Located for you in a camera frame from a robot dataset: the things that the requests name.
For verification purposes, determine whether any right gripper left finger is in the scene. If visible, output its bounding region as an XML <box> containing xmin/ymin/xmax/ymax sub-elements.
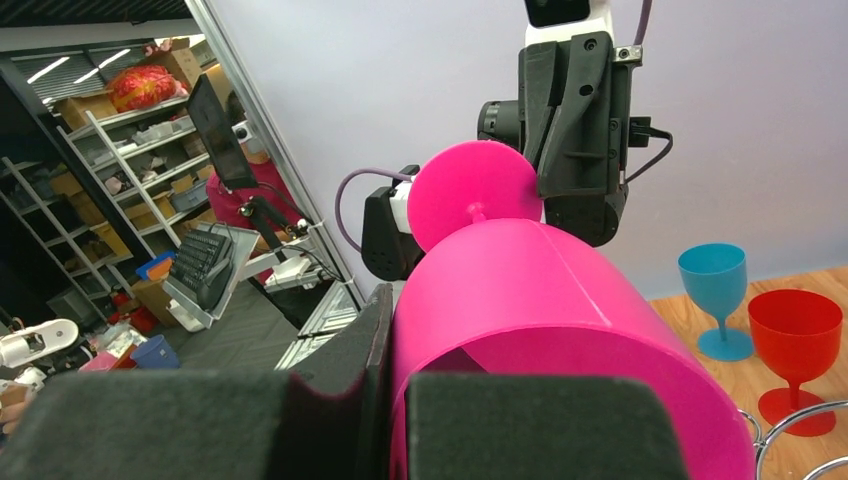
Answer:
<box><xmin>1</xmin><ymin>284</ymin><xmax>393</xmax><ymax>479</ymax></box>

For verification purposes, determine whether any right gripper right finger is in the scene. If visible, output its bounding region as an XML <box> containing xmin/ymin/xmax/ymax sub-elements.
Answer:
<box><xmin>406</xmin><ymin>373</ymin><xmax>689</xmax><ymax>479</ymax></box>

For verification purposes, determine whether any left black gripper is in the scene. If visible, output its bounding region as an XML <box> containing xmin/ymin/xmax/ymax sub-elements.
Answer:
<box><xmin>477</xmin><ymin>31</ymin><xmax>649</xmax><ymax>247</ymax></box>

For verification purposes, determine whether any pink plastic wine glass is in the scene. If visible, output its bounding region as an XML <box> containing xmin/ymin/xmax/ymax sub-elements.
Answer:
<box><xmin>392</xmin><ymin>141</ymin><xmax>756</xmax><ymax>479</ymax></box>

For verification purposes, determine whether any blue plastic wine glass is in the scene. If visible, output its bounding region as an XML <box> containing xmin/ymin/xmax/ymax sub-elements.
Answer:
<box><xmin>677</xmin><ymin>243</ymin><xmax>754</xmax><ymax>362</ymax></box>

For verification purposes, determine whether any chrome wire glass rack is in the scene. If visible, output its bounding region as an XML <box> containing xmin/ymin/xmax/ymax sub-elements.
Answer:
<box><xmin>738</xmin><ymin>399</ymin><xmax>848</xmax><ymax>480</ymax></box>

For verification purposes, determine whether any red plastic wine glass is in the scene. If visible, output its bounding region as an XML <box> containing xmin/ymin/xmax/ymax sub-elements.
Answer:
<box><xmin>748</xmin><ymin>289</ymin><xmax>843</xmax><ymax>425</ymax></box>

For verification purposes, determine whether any blue bucket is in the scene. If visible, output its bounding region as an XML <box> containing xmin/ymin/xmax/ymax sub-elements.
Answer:
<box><xmin>130</xmin><ymin>335</ymin><xmax>181</xmax><ymax>369</ymax></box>

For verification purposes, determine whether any black keyboard on tray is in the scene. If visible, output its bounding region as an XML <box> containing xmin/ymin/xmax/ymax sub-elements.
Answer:
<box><xmin>163</xmin><ymin>222</ymin><xmax>259</xmax><ymax>329</ymax></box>

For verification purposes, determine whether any black monitor on stand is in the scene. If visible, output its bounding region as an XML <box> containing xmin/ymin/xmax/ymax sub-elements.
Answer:
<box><xmin>186</xmin><ymin>74</ymin><xmax>259</xmax><ymax>190</ymax></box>

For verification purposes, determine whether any metal storage shelving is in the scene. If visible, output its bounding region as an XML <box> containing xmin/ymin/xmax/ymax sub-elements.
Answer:
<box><xmin>1</xmin><ymin>53</ymin><xmax>211</xmax><ymax>314</ymax></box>

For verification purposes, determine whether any red yellow bag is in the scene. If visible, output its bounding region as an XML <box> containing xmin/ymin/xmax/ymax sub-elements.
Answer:
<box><xmin>107</xmin><ymin>65</ymin><xmax>180</xmax><ymax>113</ymax></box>

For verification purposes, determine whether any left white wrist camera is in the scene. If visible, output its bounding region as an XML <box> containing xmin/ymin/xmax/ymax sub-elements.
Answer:
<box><xmin>524</xmin><ymin>0</ymin><xmax>615</xmax><ymax>47</ymax></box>

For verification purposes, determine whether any aluminium frame rail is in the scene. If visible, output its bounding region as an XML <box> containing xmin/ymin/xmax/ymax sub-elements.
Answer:
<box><xmin>187</xmin><ymin>1</ymin><xmax>363</xmax><ymax>369</ymax></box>

